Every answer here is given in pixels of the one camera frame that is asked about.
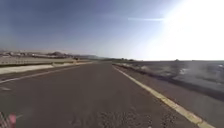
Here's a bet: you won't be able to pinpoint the grey asphalt road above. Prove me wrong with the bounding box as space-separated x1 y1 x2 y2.
0 61 224 128

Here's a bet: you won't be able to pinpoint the yellow painted edge line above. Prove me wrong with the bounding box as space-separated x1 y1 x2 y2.
111 64 216 128

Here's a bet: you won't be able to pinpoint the distant hills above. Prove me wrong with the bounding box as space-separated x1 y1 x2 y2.
0 50 101 61

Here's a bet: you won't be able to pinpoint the pale dirt ground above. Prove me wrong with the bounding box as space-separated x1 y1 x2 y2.
0 57 81 67

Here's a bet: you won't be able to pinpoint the pale concrete barrier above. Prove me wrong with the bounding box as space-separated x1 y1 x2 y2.
0 61 92 75

